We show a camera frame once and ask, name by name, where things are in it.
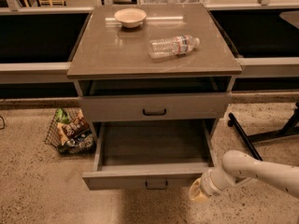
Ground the grey drawer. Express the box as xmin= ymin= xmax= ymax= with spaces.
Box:
xmin=82 ymin=119 xmax=217 ymax=190
xmin=78 ymin=93 xmax=231 ymax=122

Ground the grey metal railing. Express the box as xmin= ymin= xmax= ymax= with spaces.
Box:
xmin=0 ymin=0 xmax=299 ymax=83

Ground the beige bowl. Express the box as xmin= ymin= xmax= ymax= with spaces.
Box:
xmin=114 ymin=8 xmax=147 ymax=28

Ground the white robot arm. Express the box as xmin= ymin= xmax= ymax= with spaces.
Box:
xmin=189 ymin=8 xmax=299 ymax=202

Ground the clear plastic water bottle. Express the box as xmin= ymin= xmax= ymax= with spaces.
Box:
xmin=149 ymin=35 xmax=200 ymax=59

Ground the black wheeled stand base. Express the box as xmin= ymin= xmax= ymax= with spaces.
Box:
xmin=228 ymin=102 xmax=299 ymax=161

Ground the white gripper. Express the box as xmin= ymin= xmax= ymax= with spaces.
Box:
xmin=189 ymin=167 xmax=249 ymax=202

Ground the wire basket with snacks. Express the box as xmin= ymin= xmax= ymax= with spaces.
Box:
xmin=45 ymin=107 xmax=96 ymax=155

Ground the grey drawer cabinet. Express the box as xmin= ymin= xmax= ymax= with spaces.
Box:
xmin=67 ymin=5 xmax=241 ymax=129

